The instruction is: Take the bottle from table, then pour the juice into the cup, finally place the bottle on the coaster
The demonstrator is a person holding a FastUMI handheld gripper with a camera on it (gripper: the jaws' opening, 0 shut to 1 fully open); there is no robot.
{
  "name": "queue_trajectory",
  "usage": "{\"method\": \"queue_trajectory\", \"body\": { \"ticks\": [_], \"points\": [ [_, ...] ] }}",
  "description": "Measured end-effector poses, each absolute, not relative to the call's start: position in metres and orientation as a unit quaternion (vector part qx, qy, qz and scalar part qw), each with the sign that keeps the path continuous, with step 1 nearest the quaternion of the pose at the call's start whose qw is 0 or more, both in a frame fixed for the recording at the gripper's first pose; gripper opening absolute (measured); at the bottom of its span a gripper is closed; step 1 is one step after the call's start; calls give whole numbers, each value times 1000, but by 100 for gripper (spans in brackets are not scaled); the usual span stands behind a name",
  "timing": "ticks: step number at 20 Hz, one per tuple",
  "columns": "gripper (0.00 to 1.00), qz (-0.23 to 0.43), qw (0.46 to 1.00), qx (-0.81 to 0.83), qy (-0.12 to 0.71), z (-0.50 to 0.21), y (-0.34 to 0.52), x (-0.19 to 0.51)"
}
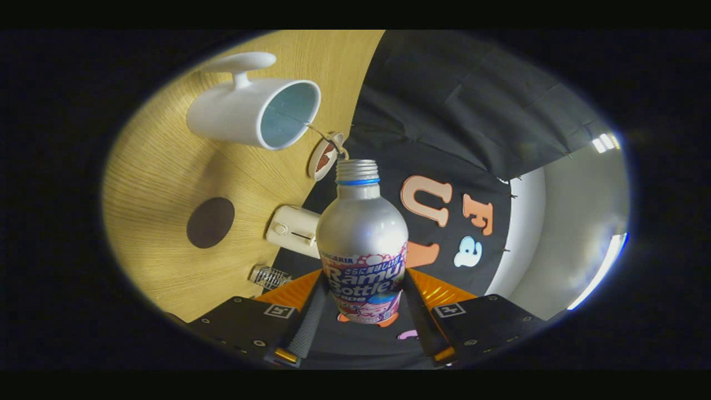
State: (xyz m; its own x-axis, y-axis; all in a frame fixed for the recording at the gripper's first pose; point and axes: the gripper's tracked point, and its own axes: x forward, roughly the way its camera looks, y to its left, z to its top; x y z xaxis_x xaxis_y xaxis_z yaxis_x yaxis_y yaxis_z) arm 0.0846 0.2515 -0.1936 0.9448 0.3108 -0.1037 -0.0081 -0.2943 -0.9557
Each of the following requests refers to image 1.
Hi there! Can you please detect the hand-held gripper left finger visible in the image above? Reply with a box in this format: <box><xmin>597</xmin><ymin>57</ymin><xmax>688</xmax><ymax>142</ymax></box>
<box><xmin>186</xmin><ymin>269</ymin><xmax>328</xmax><ymax>368</ymax></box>

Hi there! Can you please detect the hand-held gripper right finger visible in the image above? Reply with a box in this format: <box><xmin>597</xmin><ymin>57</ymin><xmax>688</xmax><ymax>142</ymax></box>
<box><xmin>403</xmin><ymin>268</ymin><xmax>548</xmax><ymax>367</ymax></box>

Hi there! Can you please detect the silver juice bottle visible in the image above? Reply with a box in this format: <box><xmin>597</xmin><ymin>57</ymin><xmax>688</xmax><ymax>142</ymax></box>
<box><xmin>316</xmin><ymin>159</ymin><xmax>410</xmax><ymax>326</ymax></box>

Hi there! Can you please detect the dark brown round coaster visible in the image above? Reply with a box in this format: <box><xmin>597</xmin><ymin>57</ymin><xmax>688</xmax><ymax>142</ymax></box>
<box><xmin>186</xmin><ymin>197</ymin><xmax>236</xmax><ymax>249</ymax></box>

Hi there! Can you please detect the white cup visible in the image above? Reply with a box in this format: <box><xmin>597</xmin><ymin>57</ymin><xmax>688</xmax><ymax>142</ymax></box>
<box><xmin>186</xmin><ymin>52</ymin><xmax>322</xmax><ymax>151</ymax></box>

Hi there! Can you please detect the white toaster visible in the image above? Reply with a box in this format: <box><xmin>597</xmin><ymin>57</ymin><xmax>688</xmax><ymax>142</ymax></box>
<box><xmin>266</xmin><ymin>205</ymin><xmax>321</xmax><ymax>259</ymax></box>

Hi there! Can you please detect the white oval plate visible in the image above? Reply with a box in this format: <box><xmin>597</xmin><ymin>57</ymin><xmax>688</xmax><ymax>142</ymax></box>
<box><xmin>308</xmin><ymin>132</ymin><xmax>346</xmax><ymax>182</ymax></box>

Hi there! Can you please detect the wooden table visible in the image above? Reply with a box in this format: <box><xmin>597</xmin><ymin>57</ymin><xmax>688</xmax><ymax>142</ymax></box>
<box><xmin>103</xmin><ymin>30</ymin><xmax>385</xmax><ymax>323</ymax></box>

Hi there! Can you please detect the small ceiling light panel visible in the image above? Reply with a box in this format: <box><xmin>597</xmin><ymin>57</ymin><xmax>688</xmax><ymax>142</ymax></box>
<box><xmin>590</xmin><ymin>132</ymin><xmax>620</xmax><ymax>154</ymax></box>

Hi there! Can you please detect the metal wire basket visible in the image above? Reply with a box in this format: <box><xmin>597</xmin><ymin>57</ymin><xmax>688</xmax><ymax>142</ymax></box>
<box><xmin>249</xmin><ymin>266</ymin><xmax>293</xmax><ymax>291</ymax></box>

